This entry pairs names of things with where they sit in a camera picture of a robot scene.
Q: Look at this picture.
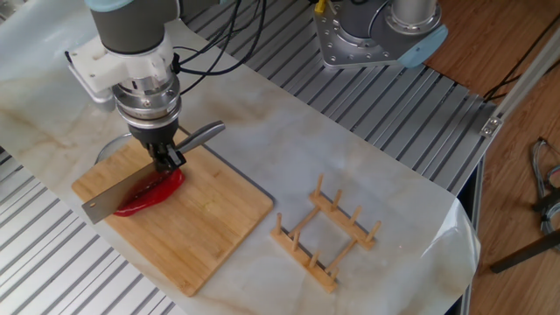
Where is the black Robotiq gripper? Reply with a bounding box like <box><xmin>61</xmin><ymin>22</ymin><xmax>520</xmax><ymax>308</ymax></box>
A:
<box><xmin>129</xmin><ymin>118</ymin><xmax>187</xmax><ymax>175</ymax></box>

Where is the red chili pepper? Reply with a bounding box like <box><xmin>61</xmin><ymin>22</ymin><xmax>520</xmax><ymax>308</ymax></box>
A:
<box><xmin>113</xmin><ymin>168</ymin><xmax>186</xmax><ymax>218</ymax></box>

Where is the steel cleaver knife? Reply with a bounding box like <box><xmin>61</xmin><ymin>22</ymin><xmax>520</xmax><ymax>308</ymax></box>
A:
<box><xmin>81</xmin><ymin>121</ymin><xmax>227</xmax><ymax>225</ymax></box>

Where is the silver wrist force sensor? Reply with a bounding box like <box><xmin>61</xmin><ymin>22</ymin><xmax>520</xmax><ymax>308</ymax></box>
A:
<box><xmin>111</xmin><ymin>72</ymin><xmax>183</xmax><ymax>130</ymax></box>

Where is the wooden cutting board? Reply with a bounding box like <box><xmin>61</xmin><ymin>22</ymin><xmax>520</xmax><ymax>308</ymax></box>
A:
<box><xmin>71</xmin><ymin>115</ymin><xmax>276</xmax><ymax>298</ymax></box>

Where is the glossy marble pattern mat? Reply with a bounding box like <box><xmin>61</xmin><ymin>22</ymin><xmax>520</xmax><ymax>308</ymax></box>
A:
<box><xmin>0</xmin><ymin>0</ymin><xmax>482</xmax><ymax>315</ymax></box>

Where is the wooden peg rack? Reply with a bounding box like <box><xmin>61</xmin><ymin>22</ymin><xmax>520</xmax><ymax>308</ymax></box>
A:
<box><xmin>269</xmin><ymin>173</ymin><xmax>382</xmax><ymax>294</ymax></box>

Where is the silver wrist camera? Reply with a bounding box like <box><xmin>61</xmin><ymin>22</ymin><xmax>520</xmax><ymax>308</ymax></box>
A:
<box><xmin>65</xmin><ymin>52</ymin><xmax>117</xmax><ymax>113</ymax></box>

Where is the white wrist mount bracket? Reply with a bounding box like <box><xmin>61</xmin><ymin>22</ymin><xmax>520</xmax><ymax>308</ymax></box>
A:
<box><xmin>65</xmin><ymin>32</ymin><xmax>176</xmax><ymax>95</ymax></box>

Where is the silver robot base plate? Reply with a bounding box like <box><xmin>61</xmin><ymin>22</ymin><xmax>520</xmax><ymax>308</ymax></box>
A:
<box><xmin>313</xmin><ymin>3</ymin><xmax>415</xmax><ymax>69</ymax></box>

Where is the black floor cable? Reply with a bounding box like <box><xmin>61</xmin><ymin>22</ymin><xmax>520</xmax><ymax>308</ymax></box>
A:
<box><xmin>483</xmin><ymin>15</ymin><xmax>560</xmax><ymax>104</ymax></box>

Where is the aluminium frame post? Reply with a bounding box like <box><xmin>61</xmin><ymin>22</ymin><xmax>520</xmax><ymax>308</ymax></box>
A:
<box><xmin>479</xmin><ymin>25</ymin><xmax>560</xmax><ymax>139</ymax></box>

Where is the grey cable bundle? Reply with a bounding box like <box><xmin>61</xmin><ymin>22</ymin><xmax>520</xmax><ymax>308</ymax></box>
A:
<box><xmin>530</xmin><ymin>137</ymin><xmax>560</xmax><ymax>240</ymax></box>

